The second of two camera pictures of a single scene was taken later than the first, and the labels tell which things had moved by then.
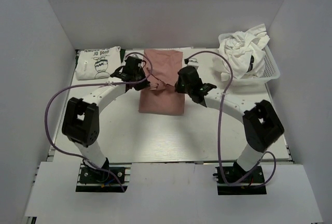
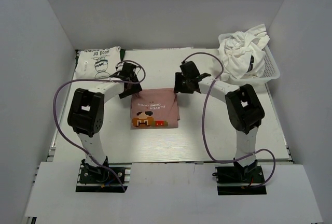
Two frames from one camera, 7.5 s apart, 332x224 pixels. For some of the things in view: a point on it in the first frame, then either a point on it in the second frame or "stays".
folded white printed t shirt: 97,63 stays
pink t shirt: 161,97 -> 154,109
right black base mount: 236,180 stays
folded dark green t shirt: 122,51 stays
